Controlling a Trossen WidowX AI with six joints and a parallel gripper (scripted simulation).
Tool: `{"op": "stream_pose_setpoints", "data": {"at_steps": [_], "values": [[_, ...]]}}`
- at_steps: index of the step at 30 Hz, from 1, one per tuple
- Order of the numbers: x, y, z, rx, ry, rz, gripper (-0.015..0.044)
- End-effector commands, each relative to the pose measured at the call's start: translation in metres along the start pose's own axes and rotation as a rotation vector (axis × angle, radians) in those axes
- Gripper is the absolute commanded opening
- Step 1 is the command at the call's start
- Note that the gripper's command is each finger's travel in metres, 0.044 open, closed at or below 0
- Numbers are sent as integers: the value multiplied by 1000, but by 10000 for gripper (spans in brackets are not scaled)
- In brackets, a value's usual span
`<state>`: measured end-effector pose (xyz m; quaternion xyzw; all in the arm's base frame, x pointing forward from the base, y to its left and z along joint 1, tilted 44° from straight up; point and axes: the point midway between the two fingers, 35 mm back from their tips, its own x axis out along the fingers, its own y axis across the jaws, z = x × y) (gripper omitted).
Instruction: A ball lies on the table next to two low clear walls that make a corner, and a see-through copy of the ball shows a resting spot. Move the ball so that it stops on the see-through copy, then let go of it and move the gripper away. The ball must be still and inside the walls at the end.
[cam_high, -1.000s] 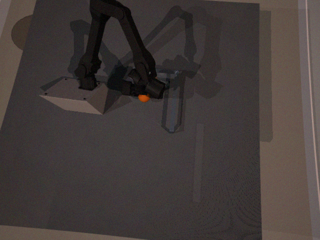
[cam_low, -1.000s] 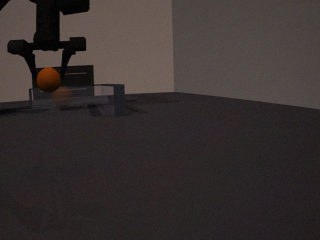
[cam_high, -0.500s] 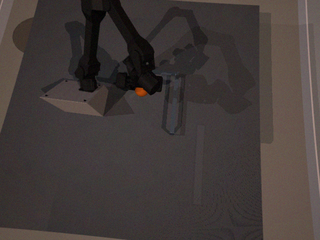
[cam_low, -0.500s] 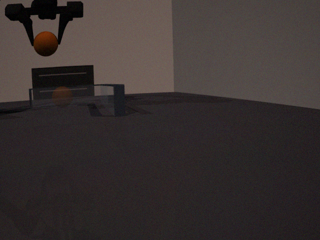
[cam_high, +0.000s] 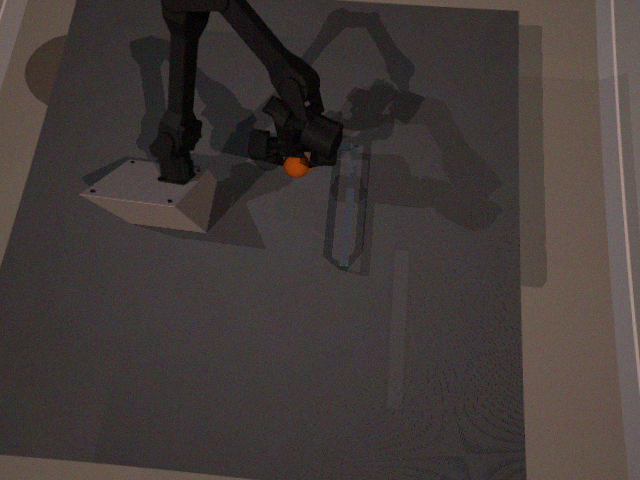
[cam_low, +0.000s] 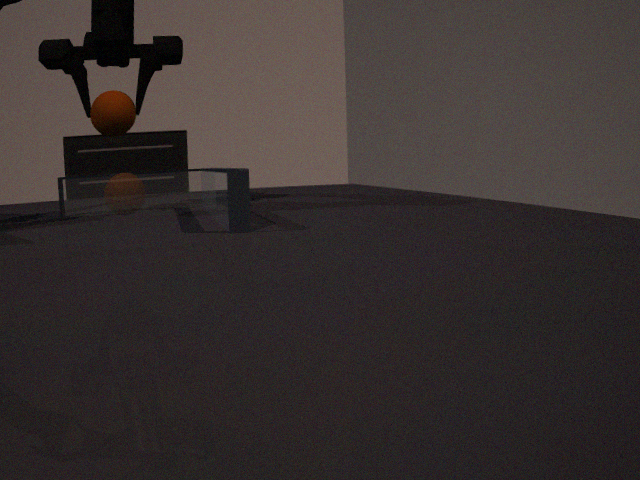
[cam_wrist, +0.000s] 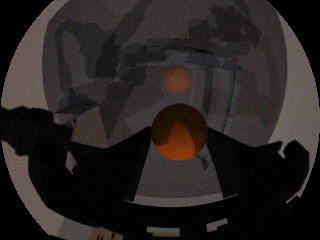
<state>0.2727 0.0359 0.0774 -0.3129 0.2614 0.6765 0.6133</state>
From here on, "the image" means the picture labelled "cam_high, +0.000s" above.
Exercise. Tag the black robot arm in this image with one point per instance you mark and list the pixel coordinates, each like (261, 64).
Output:
(294, 80)

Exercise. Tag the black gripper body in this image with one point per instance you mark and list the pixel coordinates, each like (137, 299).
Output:
(261, 149)

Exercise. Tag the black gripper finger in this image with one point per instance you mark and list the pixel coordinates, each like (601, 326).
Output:
(277, 159)
(313, 162)

